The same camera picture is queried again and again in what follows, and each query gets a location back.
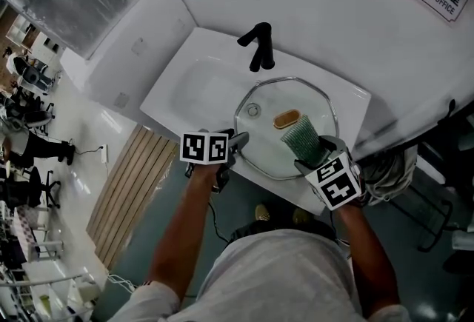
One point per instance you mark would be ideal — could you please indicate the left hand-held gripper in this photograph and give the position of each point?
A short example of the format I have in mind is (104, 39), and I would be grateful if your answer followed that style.
(203, 147)

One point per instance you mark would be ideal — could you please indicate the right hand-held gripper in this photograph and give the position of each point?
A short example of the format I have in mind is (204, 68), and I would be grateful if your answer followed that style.
(335, 181)

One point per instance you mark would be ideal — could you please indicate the green scrub sponge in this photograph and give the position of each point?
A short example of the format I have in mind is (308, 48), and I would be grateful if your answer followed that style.
(301, 139)

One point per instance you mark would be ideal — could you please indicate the glass pot lid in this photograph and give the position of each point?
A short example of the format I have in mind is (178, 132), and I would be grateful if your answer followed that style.
(274, 98)

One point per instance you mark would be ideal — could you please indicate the person's left forearm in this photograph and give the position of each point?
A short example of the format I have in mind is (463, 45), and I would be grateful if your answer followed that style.
(177, 239)

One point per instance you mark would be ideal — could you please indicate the person's right forearm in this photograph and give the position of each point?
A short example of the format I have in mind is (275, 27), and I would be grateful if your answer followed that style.
(366, 257)

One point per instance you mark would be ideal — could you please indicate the metal sink drain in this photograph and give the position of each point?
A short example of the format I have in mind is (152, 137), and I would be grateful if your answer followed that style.
(253, 109)

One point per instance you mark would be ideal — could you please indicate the white ceramic sink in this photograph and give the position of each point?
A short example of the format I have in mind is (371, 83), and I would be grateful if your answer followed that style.
(192, 91)

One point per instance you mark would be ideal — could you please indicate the grey crumpled cloth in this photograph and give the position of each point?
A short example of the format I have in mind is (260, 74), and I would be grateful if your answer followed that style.
(389, 176)

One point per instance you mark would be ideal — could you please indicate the person's left shoe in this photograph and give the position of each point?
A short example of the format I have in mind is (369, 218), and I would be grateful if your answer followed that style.
(263, 212)

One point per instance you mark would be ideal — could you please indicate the person's dark trousers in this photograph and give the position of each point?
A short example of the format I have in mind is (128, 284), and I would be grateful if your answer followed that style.
(259, 229)

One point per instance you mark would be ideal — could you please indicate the black faucet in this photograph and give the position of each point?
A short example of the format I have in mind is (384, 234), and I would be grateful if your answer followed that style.
(261, 50)

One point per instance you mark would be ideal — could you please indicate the wooden slat panel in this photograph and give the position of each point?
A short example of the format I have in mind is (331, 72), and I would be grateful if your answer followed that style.
(126, 194)

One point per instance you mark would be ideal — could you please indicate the person's white shirt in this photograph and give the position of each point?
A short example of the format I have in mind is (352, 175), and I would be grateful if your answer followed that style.
(274, 276)

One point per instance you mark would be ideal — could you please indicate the white power strip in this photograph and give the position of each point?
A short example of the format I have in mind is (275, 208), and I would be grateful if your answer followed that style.
(104, 153)

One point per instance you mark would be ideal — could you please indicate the white cabinet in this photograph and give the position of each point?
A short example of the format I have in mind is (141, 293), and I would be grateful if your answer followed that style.
(111, 72)

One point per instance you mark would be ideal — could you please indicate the black office chair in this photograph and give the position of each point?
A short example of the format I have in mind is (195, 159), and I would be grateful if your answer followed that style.
(22, 187)

